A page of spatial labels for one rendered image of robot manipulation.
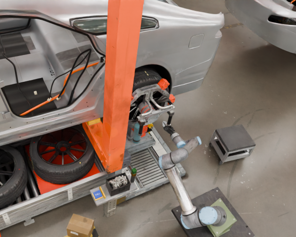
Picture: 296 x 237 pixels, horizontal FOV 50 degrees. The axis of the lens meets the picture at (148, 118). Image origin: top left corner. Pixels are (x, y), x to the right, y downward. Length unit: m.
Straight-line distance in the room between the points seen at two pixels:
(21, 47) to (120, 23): 2.34
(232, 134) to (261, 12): 1.89
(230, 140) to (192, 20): 1.57
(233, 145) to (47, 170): 2.14
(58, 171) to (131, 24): 1.73
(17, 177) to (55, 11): 1.56
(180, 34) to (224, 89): 2.25
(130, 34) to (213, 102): 3.01
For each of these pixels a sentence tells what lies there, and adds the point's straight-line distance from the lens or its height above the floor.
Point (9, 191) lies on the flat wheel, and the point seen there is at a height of 0.49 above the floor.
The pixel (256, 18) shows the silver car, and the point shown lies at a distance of 5.06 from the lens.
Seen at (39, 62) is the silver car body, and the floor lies 0.94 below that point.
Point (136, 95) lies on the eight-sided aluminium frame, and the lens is 3.05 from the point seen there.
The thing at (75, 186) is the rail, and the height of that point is 0.38.
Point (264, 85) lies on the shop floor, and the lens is 5.59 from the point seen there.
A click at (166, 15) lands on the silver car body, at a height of 1.76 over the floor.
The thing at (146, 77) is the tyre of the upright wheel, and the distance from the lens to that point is 3.13.
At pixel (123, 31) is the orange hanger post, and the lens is 2.01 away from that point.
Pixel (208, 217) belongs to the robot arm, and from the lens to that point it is 2.96.
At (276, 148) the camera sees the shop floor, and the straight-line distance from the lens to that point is 4.66.
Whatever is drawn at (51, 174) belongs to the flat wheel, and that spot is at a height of 0.44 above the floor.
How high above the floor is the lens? 3.16
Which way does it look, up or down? 47 degrees down
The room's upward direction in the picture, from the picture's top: 11 degrees clockwise
